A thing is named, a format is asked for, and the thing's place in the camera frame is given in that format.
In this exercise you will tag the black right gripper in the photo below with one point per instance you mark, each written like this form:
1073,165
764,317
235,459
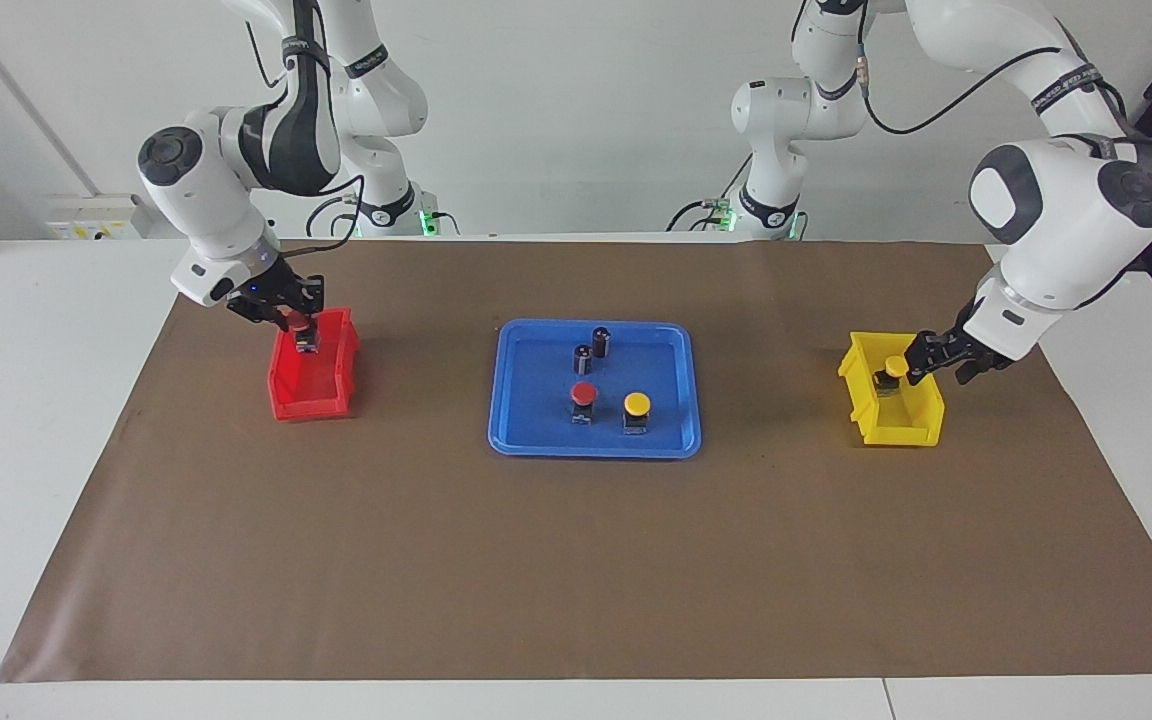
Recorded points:
266,285

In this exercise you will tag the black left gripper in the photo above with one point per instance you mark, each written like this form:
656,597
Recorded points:
981,350

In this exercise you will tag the red push button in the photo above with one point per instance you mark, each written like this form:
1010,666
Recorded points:
309,342
584,391

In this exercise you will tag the yellow push button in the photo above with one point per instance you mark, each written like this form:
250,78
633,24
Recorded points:
637,403
894,366

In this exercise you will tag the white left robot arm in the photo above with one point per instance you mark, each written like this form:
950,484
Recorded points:
1056,230

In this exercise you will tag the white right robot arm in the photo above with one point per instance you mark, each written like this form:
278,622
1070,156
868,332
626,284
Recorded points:
206,190

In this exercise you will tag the blue plastic tray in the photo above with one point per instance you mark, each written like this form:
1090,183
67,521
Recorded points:
536,420

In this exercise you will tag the yellow plastic bin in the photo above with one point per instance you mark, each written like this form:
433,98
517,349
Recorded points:
901,420

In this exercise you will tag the red plastic bin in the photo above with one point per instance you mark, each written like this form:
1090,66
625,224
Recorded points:
311,395

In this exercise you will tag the white power strip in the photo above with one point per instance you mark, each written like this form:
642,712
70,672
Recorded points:
86,220

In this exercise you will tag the black cylindrical capacitor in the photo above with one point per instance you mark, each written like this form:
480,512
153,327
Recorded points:
602,342
583,360

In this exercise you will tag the brown paper mat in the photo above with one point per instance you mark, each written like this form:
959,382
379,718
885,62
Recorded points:
576,560

